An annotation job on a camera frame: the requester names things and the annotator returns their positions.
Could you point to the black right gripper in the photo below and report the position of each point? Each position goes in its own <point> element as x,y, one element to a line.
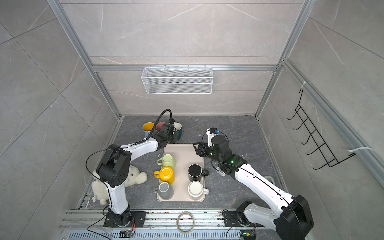
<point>203,147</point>

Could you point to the pink ghost pattern mug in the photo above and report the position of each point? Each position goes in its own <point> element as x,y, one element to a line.
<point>159,126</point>

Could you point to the dark green mug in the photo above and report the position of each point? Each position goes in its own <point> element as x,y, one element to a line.
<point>177,133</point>

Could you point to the blue butterfly mug yellow inside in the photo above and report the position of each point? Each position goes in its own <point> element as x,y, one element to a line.
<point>147,128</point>

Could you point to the light green mug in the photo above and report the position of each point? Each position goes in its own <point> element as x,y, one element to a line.
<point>167,161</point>

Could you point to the black mug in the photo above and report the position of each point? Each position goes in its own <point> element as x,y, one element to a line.
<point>196,173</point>

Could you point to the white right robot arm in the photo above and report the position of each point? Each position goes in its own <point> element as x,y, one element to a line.
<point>289,216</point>

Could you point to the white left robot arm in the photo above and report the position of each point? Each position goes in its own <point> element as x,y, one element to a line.
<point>113,170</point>

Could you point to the white mug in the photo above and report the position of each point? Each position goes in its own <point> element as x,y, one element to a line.
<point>196,190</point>

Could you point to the grey mug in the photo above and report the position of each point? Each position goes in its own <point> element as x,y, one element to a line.
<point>165,191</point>

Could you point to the beige plastic tray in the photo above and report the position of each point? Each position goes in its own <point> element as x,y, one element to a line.
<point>184,155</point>

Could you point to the white plush dog toy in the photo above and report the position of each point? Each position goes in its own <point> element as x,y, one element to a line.
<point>135,177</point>

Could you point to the white wire mesh basket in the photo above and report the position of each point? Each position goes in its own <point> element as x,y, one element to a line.
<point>178,80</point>

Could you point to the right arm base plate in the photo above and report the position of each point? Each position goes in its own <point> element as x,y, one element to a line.
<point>233,219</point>

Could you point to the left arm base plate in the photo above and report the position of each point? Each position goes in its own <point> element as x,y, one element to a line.
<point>125,220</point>

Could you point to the black wire hook rack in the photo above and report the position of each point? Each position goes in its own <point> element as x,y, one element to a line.
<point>315,136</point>

